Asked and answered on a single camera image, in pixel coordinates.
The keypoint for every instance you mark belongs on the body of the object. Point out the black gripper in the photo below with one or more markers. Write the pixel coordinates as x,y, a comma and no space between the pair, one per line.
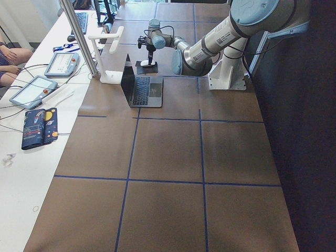
150,49

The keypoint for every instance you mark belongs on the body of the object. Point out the navy space print pouch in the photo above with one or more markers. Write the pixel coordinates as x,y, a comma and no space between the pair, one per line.
40,128

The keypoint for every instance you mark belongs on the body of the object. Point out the aluminium frame post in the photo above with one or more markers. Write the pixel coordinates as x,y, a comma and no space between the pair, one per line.
67,7

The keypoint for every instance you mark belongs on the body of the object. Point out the teach pendant tablet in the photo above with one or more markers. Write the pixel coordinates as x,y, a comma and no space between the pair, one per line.
32,94
62,64

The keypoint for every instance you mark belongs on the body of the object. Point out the silver metal cylinder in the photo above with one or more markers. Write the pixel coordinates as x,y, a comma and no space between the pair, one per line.
106,28

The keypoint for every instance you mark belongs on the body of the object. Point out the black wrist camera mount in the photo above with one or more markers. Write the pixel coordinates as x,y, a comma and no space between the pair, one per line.
141,42

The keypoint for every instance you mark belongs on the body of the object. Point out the white computer mouse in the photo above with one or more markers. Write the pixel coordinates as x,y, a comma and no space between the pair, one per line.
145,63

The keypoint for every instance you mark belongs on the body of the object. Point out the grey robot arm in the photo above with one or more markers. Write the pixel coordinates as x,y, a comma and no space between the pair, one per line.
245,19

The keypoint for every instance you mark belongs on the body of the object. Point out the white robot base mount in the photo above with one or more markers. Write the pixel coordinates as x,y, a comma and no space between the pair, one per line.
228,73

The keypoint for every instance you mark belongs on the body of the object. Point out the seated person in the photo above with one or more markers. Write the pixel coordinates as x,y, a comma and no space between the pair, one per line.
11,58

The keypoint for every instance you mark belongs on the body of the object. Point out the grey laptop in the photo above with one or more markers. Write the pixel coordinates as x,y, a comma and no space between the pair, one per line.
141,91

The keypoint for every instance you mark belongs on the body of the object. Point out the far teach pendant tablet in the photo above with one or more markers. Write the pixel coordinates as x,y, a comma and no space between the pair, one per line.
62,64

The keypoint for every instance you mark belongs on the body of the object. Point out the black keyboard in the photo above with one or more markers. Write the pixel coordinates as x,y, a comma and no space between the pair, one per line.
82,18

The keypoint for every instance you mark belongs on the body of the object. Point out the black desk mouse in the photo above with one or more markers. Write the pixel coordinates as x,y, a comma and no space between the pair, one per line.
71,38

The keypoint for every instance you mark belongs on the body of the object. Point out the near teach pendant tablet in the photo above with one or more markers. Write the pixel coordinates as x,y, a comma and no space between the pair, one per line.
32,94

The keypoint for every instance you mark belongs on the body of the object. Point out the black mouse pad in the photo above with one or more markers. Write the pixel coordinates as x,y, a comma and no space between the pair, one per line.
147,69

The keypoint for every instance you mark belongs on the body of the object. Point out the white desk lamp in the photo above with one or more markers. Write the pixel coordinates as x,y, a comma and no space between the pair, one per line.
108,76

